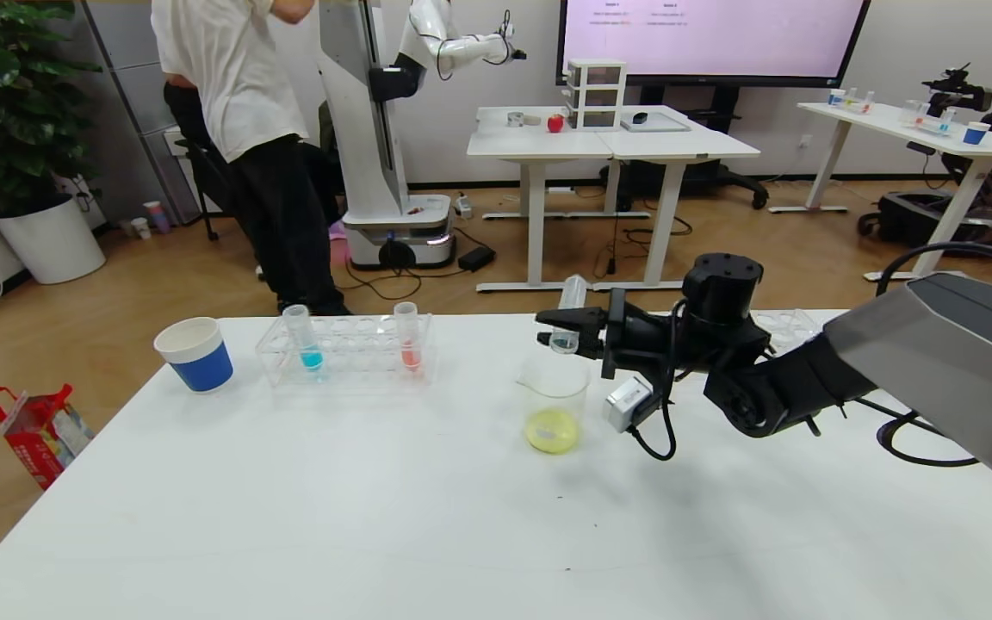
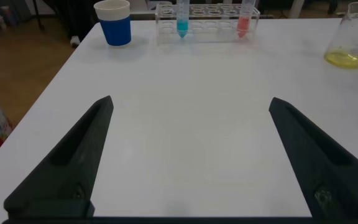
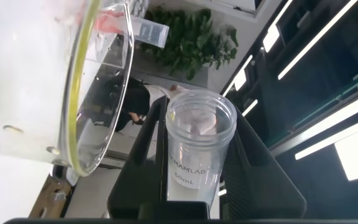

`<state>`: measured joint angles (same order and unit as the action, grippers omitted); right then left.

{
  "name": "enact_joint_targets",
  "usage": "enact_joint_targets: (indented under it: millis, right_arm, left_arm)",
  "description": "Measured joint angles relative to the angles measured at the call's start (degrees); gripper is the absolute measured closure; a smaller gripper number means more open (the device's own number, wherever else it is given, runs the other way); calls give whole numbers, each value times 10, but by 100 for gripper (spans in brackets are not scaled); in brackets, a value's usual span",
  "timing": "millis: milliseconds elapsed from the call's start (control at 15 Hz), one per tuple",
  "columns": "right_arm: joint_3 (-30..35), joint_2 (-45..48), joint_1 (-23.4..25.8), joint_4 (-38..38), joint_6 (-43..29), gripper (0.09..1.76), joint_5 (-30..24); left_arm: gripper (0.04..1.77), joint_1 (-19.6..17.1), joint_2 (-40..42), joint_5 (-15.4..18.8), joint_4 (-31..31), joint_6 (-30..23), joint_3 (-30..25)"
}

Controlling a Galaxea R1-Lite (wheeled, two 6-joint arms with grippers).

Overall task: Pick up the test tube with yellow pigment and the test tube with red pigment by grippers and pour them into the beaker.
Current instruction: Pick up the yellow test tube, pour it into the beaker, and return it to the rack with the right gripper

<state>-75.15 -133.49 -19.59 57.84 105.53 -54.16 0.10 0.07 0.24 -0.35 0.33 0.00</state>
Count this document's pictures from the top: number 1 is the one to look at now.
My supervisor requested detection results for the red paper gift bag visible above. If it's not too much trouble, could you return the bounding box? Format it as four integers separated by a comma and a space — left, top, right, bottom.
0, 385, 94, 491

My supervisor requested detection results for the tall white background robot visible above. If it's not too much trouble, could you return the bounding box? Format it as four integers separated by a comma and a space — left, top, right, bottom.
318, 0, 527, 270

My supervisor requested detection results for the green leafy plant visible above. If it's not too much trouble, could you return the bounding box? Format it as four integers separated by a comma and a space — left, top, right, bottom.
0, 0, 105, 218

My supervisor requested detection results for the pink-red pigment test tube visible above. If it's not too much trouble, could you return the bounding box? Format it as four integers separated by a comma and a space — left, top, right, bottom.
394, 301, 424, 375

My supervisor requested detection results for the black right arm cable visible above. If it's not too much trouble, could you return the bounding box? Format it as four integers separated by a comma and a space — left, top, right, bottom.
875, 243, 992, 468

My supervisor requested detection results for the person in white t-shirt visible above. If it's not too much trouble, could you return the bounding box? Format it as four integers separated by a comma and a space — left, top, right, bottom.
150, 0, 350, 315

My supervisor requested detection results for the large wall display screen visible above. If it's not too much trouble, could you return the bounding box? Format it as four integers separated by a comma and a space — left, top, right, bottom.
556, 0, 871, 89

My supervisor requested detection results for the white plant pot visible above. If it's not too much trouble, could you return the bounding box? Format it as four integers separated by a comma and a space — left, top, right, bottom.
0, 196, 107, 286

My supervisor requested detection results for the clear acrylic test tube rack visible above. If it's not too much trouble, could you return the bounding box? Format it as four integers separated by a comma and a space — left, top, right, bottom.
750, 308, 833, 354
255, 313, 437, 388

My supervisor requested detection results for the small white drawer unit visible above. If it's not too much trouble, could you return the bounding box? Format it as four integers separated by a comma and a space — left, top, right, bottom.
565, 59, 627, 132

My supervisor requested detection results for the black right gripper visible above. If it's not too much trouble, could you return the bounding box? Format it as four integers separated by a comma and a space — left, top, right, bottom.
535, 288, 680, 380

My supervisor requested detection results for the black floor robot base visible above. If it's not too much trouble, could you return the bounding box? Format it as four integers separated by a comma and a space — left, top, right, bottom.
858, 192, 992, 259

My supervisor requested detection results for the blue white paper cup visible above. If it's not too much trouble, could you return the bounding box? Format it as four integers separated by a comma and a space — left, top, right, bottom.
154, 317, 234, 394

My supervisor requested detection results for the black office chair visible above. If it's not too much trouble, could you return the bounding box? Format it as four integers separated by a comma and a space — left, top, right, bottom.
176, 138, 234, 242

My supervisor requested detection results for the long white desk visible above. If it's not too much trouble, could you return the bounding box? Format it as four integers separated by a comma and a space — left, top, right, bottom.
768, 102, 992, 282

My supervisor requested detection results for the yellow pigment test tube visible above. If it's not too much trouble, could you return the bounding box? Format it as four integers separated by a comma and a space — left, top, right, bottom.
550, 275, 590, 356

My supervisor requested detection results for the blue pigment test tube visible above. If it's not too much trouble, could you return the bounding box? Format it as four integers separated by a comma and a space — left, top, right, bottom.
282, 304, 325, 373

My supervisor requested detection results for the clear glass beaker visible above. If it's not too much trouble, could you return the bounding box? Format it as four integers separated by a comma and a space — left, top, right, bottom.
517, 351, 591, 456

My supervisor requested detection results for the small distant tube rack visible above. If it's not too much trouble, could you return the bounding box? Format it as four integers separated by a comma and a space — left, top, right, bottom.
827, 88, 876, 114
899, 100, 958, 136

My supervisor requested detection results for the grey metal cabinet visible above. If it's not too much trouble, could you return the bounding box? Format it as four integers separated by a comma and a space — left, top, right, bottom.
83, 0, 204, 225

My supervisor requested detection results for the black screen stand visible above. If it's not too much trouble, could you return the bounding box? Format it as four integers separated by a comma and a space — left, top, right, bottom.
599, 84, 768, 212

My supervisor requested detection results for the black camera rig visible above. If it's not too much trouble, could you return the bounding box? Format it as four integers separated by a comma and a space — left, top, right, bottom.
921, 63, 992, 115

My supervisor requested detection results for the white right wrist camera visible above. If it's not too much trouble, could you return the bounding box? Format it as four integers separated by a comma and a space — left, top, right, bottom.
603, 375, 662, 433

